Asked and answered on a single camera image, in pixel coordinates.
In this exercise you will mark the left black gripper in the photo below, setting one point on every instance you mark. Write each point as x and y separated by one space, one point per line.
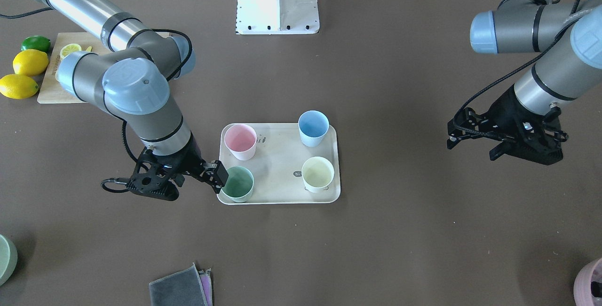
504 107

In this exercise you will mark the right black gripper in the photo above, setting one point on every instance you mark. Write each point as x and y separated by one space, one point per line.
192 154

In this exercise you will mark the green plastic cup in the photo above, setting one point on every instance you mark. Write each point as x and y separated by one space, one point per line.
239 185

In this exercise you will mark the pink plastic cup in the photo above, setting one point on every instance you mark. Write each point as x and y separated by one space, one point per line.
241 139

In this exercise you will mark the cream plastic cup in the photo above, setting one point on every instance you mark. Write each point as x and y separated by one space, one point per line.
317 173

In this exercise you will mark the blue plastic cup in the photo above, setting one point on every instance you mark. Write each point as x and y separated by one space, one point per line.
313 125

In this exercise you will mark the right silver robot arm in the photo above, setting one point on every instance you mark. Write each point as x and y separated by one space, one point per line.
131 83

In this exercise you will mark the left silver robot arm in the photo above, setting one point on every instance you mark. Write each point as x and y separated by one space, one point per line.
565 37

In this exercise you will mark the cream rabbit print tray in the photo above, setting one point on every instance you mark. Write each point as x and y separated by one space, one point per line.
276 165

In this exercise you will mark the purple folded cloth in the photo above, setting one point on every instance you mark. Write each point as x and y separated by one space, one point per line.
207 286

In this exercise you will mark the grey folded cloth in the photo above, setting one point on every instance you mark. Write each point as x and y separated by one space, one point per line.
182 288

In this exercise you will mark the pink bowl with ice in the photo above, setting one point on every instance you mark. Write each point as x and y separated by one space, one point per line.
587 285

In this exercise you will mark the lemon half upper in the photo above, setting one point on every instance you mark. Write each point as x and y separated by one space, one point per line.
69 49

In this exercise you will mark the whole yellow lemon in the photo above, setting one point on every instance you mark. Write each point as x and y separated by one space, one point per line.
18 87
30 62

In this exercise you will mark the green lime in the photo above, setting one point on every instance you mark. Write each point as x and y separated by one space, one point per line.
37 42

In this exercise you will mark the green plastic bowl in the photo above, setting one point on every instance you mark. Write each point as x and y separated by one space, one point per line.
8 258

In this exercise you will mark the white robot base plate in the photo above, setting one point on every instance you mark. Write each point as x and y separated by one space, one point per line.
277 17

